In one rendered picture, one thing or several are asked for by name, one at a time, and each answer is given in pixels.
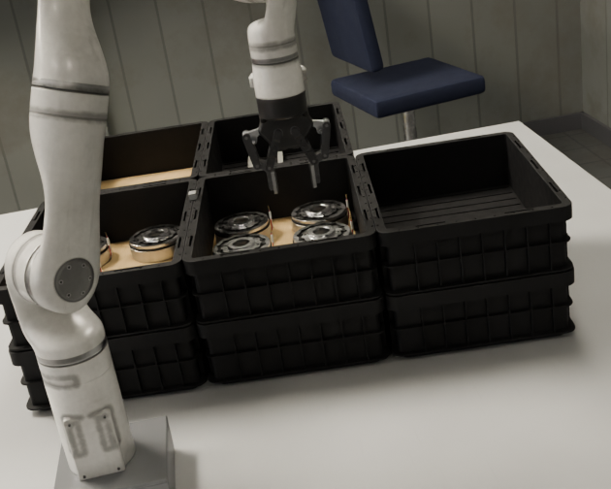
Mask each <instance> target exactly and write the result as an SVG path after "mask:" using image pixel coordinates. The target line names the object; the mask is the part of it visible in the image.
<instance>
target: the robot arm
mask: <svg viewBox="0 0 611 489"><path fill-rule="evenodd" d="M235 1H239V2H243V3H266V5H267V7H266V13H265V18H261V19H258V20H256V21H253V22H252V23H251V24H250V25H249V26H248V28H247V38H248V44H249V50H250V56H251V62H252V73H251V74H250V76H249V77H248V78H249V83H250V87H252V88H254V89H255V95H256V101H257V107H258V113H259V118H260V123H259V126H258V128H256V129H253V130H250V131H248V130H244V131H243V132H242V140H243V142H244V145H245V147H246V150H247V152H248V155H249V158H250V160H251V163H252V165H253V168H254V169H255V170H264V171H265V172H266V173H267V177H268V183H269V189H270V190H273V191H274V194H277V193H278V186H277V180H276V174H275V168H274V167H273V166H274V162H275V159H276V156H277V152H278V151H282V150H285V149H287V148H299V147H301V149H302V151H303V152H304V154H305V155H306V157H307V159H308V160H309V162H308V163H309V169H310V175H311V182H312V187H313V188H315V187H317V184H316V183H320V174H319V167H318V164H319V162H320V161H321V160H323V159H327V158H328V157H329V148H330V132H331V123H330V120H329V119H328V118H327V117H324V118H323V119H312V118H311V116H310V115H309V113H308V109H307V102H306V90H305V83H304V80H306V79H307V72H306V67H305V66H303V65H301V63H300V60H299V56H298V49H297V42H296V36H295V19H296V10H297V0H235ZM32 85H33V86H31V96H30V108H29V111H30V112H29V129H30V136H31V142H32V146H33V149H34V153H35V157H36V161H37V164H38V167H39V171H40V174H41V178H42V182H43V187H44V193H45V218H44V228H43V230H34V231H30V232H27V233H25V234H23V235H21V236H19V237H18V238H17V239H16V240H15V241H14V242H13V243H12V245H11V246H10V248H9V250H8V252H7V255H6V259H5V279H6V283H7V287H8V290H9V294H10V297H11V300H12V303H13V305H14V308H15V311H16V316H17V319H18V321H19V324H20V327H21V330H22V332H23V334H24V336H25V338H26V339H27V340H28V342H29V343H30V344H31V346H32V347H33V349H34V351H35V354H36V357H37V361H38V364H39V367H40V371H41V374H42V377H43V381H44V385H45V387H46V390H47V394H48V399H49V403H50V406H51V409H52V413H53V416H54V419H55V423H56V426H57V429H58V433H59V436H60V438H61V442H62V445H63V448H64V451H65V455H66V458H67V461H68V464H69V467H70V470H71V471H72V472H73V473H74V474H76V475H78V476H79V480H86V479H89V478H93V477H97V476H102V475H106V474H110V473H117V472H121V471H124V470H125V469H126V468H125V467H126V464H127V463H128V462H129V461H130V460H131V459H132V457H133V456H134V454H135V451H136V446H135V443H134V439H133V435H132V432H131V428H130V424H129V421H128V417H127V413H126V409H125V406H124V403H123V399H122V395H121V392H120V388H119V384H118V380H117V377H116V373H115V369H114V365H113V359H112V355H111V352H110V348H109V344H108V340H107V336H106V332H105V328H104V325H103V323H102V321H101V320H100V318H99V317H98V316H97V315H96V314H95V313H94V312H93V311H92V310H91V309H90V307H89V306H88V305H87V303H88V302H89V300H90V299H91V297H92V296H93V294H94V292H95V289H96V287H97V284H98V280H99V274H100V191H101V179H102V167H103V152H104V141H105V133H106V126H107V117H108V106H109V95H108V94H110V76H109V71H108V67H107V63H106V60H105V57H104V54H103V52H102V49H101V46H100V43H99V40H98V38H97V35H96V32H95V29H94V26H93V22H92V18H91V13H90V0H38V10H37V24H36V42H35V58H34V69H33V77H32ZM312 127H315V128H316V130H317V133H318V134H321V141H320V150H318V151H316V152H314V150H313V148H312V147H311V145H310V143H309V141H308V140H307V136H308V134H309V132H310V130H311V128H312ZM259 135H260V136H262V137H263V138H264V139H265V140H266V141H267V142H268V143H269V144H270V145H269V149H268V154H267V159H266V160H263V159H260V157H259V154H258V152H257V149H256V146H255V145H256V144H257V137H258V136H259Z"/></svg>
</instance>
